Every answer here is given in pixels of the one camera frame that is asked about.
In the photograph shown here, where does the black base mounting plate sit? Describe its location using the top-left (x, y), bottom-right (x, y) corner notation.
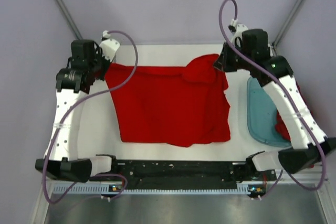
top-left (89, 158), bottom-right (278, 189)

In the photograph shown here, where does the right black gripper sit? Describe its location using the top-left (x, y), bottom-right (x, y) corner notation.
top-left (214, 41), bottom-right (254, 73)

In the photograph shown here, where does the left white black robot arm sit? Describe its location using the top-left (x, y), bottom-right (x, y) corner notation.
top-left (35, 38), bottom-right (120, 183)

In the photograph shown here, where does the right aluminium frame post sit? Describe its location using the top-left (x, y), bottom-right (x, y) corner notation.
top-left (271, 0), bottom-right (306, 48)

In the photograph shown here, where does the blue transparent plastic bin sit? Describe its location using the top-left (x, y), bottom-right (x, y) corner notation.
top-left (247, 77), bottom-right (291, 148)

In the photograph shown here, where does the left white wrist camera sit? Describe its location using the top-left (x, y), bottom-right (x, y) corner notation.
top-left (99, 30), bottom-right (120, 62)

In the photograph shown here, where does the light blue slotted cable duct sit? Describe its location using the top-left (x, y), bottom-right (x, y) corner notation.
top-left (52, 183), bottom-right (266, 195)

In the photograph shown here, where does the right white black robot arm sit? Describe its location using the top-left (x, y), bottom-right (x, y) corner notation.
top-left (214, 24), bottom-right (335, 180)

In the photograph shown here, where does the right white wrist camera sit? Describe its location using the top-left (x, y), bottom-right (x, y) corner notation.
top-left (228, 19), bottom-right (248, 43)

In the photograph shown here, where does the left aluminium frame post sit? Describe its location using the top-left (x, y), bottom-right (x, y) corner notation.
top-left (54, 0), bottom-right (83, 39)

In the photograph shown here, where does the aluminium frame post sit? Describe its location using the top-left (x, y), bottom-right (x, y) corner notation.
top-left (271, 0), bottom-right (306, 48)
top-left (54, 0), bottom-right (83, 39)

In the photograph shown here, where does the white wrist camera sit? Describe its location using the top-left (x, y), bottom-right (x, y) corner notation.
top-left (228, 19), bottom-right (248, 43)
top-left (99, 30), bottom-right (120, 62)

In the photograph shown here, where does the dark red t shirt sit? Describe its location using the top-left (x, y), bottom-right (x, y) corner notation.
top-left (274, 82), bottom-right (305, 143)

